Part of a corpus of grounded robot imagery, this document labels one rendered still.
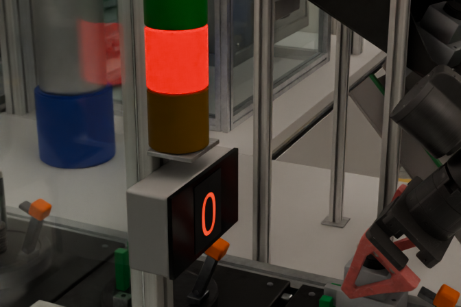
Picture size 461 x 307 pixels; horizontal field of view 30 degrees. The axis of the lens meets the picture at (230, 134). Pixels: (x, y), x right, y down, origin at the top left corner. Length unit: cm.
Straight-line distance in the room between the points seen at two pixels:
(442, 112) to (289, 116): 126
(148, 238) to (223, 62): 121
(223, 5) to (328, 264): 69
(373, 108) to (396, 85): 7
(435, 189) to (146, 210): 29
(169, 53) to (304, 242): 81
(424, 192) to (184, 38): 30
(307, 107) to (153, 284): 138
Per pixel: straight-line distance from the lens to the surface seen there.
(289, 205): 156
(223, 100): 189
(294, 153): 204
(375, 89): 108
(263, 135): 111
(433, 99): 79
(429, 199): 83
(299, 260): 137
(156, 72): 67
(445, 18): 107
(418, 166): 108
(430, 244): 83
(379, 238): 81
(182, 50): 66
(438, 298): 89
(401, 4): 101
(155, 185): 68
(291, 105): 211
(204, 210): 71
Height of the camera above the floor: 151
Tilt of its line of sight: 20 degrees down
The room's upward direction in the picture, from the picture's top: straight up
